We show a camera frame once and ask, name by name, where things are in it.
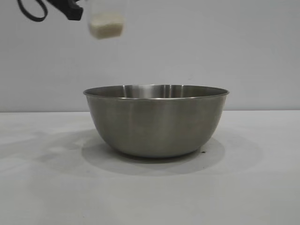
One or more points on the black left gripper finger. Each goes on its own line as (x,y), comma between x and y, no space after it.
(70,10)

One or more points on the clear plastic measuring cup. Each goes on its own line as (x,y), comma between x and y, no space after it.
(105,14)

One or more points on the stainless steel mixing bowl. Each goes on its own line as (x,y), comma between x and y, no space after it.
(154,126)

